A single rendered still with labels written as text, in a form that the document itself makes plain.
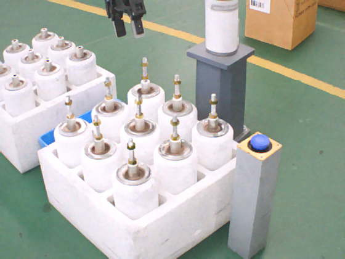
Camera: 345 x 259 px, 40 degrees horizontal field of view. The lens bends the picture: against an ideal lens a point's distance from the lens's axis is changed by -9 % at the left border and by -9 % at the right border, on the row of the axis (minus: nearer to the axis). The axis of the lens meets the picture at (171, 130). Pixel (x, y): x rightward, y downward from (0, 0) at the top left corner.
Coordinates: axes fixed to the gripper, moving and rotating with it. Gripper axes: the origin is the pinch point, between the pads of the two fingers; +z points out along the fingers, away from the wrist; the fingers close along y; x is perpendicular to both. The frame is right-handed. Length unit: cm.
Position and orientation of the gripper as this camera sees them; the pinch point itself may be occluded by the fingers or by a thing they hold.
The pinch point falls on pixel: (129, 34)
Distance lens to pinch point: 104.0
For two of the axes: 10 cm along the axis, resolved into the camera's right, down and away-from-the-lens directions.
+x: 8.5, -3.2, 4.1
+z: 2.0, 9.3, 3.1
